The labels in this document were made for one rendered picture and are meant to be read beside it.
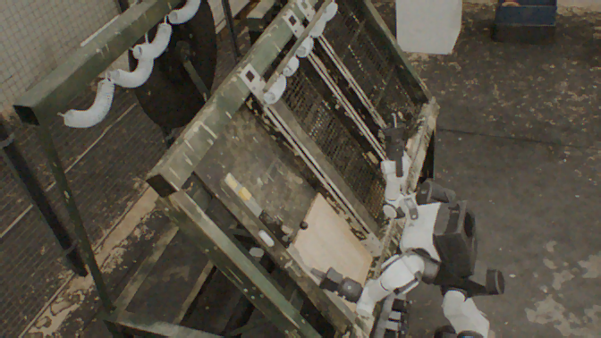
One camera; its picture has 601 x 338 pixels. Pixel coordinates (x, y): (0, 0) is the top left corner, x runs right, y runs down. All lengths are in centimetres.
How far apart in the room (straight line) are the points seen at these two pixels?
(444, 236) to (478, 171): 247
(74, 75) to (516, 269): 307
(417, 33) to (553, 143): 200
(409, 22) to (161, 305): 388
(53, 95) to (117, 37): 43
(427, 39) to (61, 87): 469
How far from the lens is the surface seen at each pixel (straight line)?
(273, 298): 236
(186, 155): 215
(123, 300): 332
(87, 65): 243
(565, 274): 423
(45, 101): 227
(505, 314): 395
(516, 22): 657
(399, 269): 213
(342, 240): 284
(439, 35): 634
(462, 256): 252
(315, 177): 272
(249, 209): 238
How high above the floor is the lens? 318
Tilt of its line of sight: 40 degrees down
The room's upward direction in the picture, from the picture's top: 10 degrees counter-clockwise
